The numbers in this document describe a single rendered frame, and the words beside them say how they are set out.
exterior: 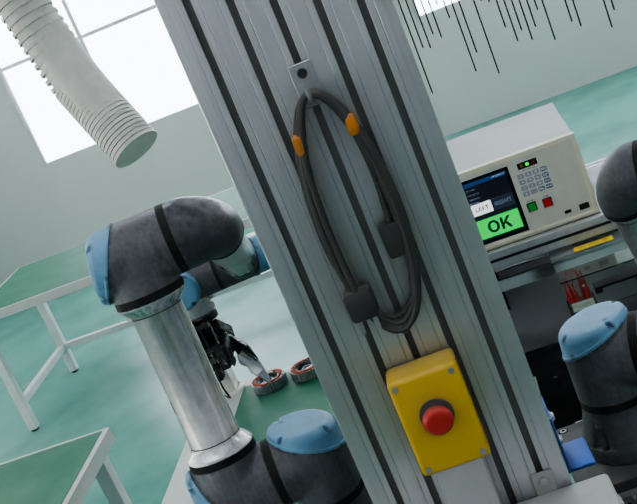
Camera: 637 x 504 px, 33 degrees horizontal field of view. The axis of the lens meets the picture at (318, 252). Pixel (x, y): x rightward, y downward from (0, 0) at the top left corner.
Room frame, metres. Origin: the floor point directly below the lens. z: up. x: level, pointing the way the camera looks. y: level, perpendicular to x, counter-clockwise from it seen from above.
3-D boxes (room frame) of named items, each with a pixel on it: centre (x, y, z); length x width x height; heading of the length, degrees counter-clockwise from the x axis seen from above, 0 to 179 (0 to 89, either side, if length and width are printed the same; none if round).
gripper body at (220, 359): (2.12, 0.28, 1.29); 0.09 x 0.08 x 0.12; 173
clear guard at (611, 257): (2.31, -0.61, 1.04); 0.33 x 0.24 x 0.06; 169
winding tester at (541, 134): (2.65, -0.48, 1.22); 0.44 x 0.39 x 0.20; 79
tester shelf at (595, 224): (2.65, -0.47, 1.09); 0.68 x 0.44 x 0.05; 79
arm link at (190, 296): (2.02, 0.26, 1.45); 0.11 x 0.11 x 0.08; 1
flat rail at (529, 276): (2.44, -0.43, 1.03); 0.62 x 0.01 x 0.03; 79
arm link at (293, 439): (1.63, 0.14, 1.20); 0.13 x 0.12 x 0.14; 91
